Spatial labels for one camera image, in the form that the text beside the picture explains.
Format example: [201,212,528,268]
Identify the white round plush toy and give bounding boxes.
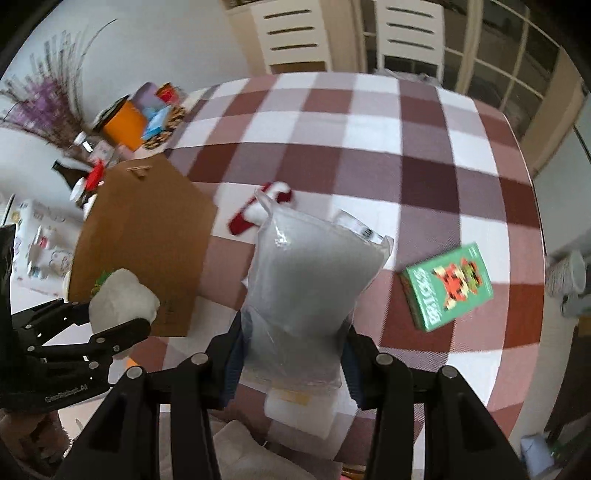
[88,269,160,334]

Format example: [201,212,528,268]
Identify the green bricks box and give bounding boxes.
[401,243,494,332]

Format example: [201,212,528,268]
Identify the white tissue pack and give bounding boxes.
[263,386,358,440]

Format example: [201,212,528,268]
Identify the white kitten plush toy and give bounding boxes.
[228,182,294,236]

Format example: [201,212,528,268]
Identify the clear plastic bag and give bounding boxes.
[240,192,393,393]

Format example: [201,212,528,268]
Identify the white printed storage box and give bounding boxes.
[5,197,82,298]

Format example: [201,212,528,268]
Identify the brown cardboard box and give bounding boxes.
[68,154,217,337]

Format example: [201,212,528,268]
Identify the checkered tablecloth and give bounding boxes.
[131,73,545,433]

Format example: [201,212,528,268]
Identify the orange container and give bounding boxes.
[95,97,147,152]

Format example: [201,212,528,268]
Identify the purple dried flowers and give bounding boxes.
[1,21,114,151]

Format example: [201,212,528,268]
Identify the red tin can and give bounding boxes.
[156,83,181,105]

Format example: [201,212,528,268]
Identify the white chair left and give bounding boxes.
[250,0,332,74]

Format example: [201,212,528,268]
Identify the white chair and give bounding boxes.
[250,0,332,74]
[375,0,445,83]

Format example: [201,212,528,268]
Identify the white chair right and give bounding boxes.
[375,0,445,83]

